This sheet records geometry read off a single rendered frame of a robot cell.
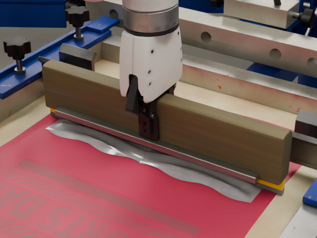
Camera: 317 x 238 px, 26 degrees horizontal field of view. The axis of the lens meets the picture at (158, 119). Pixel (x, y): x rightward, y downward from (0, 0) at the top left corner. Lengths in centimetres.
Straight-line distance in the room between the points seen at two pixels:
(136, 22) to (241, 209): 28
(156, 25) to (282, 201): 29
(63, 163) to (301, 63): 44
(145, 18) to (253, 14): 40
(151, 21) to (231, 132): 18
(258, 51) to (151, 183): 36
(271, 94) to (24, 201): 45
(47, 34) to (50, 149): 280
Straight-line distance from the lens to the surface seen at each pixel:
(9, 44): 115
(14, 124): 113
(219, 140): 94
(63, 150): 105
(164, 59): 94
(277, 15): 124
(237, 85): 118
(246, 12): 126
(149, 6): 89
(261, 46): 121
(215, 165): 95
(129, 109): 93
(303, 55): 119
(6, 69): 118
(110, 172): 100
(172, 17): 91
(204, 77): 120
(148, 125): 98
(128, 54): 92
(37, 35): 384
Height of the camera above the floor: 153
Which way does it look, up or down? 31 degrees down
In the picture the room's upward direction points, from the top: straight up
